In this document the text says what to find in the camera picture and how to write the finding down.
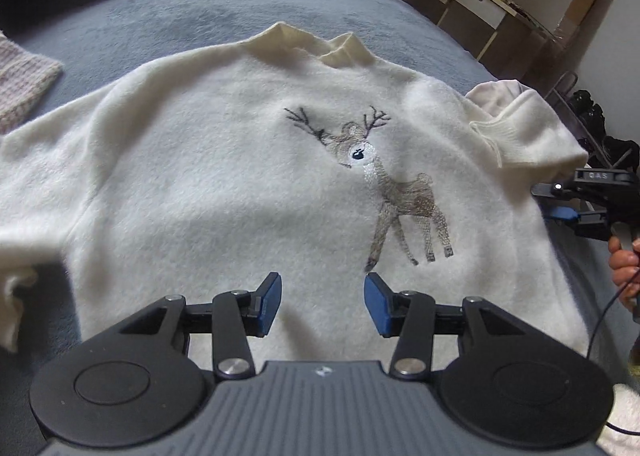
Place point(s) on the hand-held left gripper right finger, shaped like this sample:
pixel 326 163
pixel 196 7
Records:
pixel 376 306

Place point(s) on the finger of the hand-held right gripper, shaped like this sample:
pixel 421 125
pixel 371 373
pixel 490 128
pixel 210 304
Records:
pixel 555 189
pixel 562 215

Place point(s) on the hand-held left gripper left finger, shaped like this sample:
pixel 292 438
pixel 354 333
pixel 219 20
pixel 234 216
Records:
pixel 272 306

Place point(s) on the cream deer sweater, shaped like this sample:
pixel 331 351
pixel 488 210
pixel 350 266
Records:
pixel 225 186

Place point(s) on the person's right hand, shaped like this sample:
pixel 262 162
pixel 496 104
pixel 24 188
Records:
pixel 622 268

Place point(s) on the metal shoe rack with shoes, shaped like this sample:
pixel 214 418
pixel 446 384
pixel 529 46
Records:
pixel 587 108

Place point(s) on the beige folded garment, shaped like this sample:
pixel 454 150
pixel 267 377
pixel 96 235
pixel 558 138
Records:
pixel 495 96

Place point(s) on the wooden desk with white drawer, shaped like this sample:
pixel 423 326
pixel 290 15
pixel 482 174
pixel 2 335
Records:
pixel 475 1

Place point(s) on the grey-blue bed blanket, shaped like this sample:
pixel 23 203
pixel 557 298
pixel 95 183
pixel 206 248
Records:
pixel 225 6

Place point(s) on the pink checked knit garment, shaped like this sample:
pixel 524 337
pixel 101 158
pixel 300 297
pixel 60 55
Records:
pixel 25 81

